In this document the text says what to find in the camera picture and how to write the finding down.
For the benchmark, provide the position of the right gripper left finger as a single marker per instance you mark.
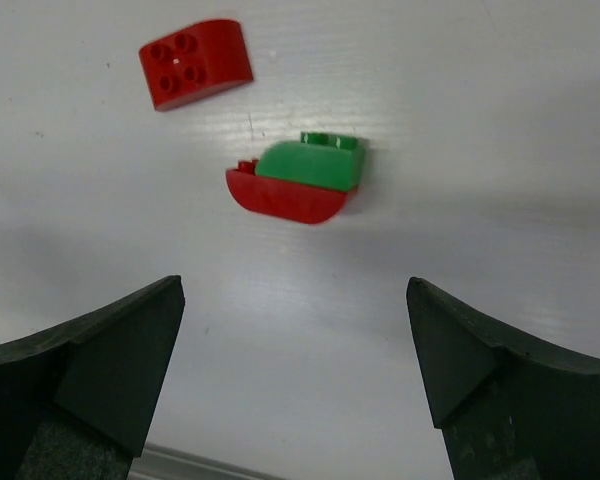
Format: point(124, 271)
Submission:
point(77, 399)

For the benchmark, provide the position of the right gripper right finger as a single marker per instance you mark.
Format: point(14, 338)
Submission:
point(509, 405)

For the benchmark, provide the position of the red and green round lego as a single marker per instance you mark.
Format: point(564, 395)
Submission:
point(284, 199)

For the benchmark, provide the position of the green rounded lego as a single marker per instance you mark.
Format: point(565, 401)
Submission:
point(325, 160)

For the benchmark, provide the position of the red curved lego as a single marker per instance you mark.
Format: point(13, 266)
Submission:
point(195, 62)

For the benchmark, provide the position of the aluminium rail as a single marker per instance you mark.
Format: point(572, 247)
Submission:
point(158, 462)

